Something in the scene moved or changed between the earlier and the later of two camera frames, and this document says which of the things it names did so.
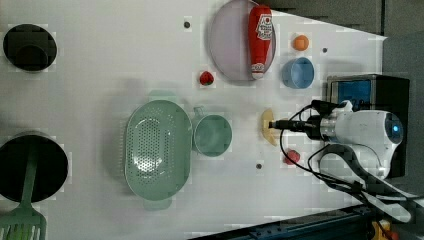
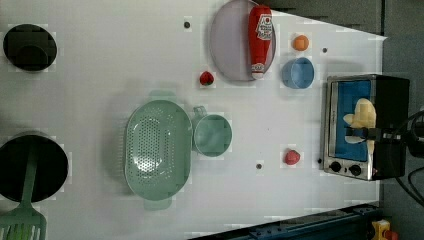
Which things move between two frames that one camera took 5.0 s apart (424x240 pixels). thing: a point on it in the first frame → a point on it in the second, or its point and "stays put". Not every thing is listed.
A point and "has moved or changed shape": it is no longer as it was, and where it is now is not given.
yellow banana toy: [269, 133] has moved or changed shape
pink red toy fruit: [294, 155] stays put
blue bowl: [298, 73] stays put
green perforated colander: [158, 150] stays put
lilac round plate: [229, 41] stays put
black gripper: [312, 126] → [377, 134]
